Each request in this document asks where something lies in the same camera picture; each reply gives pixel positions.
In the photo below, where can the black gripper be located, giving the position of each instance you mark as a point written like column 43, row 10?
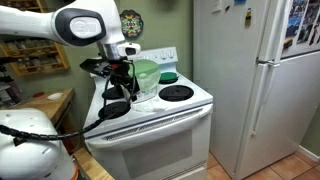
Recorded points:
column 120, row 73

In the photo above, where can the green bin lid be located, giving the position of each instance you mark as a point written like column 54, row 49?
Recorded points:
column 143, row 68

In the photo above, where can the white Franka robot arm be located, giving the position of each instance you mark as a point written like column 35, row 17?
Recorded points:
column 26, row 23

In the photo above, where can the large black coil burner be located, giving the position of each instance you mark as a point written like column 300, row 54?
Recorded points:
column 111, row 94
column 176, row 93

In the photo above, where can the small black coil burner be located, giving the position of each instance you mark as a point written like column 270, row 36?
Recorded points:
column 168, row 81
column 115, row 110

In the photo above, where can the green round trivet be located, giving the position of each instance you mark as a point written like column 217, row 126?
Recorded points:
column 168, row 76

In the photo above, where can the white stove knob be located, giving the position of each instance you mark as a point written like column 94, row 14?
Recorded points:
column 163, row 56
column 171, row 54

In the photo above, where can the white electric stove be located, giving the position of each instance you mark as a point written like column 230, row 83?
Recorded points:
column 156, row 150

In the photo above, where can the small white dish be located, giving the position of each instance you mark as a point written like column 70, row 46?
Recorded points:
column 55, row 96

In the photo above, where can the wooden butcher block counter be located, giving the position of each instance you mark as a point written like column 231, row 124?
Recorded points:
column 46, row 106

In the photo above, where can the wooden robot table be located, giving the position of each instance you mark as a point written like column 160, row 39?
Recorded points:
column 91, row 166

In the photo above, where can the small red dish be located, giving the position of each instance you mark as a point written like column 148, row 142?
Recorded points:
column 38, row 94

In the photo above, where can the wooden spice rack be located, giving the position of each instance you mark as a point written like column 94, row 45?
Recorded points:
column 36, row 61

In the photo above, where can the white refrigerator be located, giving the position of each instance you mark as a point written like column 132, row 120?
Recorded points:
column 230, row 100

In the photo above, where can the black countertop appliance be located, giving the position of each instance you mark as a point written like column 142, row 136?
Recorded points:
column 8, row 90

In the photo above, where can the white paper note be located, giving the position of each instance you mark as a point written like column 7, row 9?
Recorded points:
column 216, row 5

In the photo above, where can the gold fridge magnet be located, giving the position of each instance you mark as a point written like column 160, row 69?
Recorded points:
column 248, row 17

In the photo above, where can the blue paper note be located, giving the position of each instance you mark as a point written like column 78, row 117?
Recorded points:
column 240, row 1

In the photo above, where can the photo collage on fridge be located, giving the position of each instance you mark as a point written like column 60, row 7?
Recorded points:
column 300, row 20

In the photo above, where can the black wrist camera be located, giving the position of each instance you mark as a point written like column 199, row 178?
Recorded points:
column 95, row 66

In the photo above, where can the colourful decorative wall plate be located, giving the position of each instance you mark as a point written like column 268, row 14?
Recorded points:
column 131, row 23

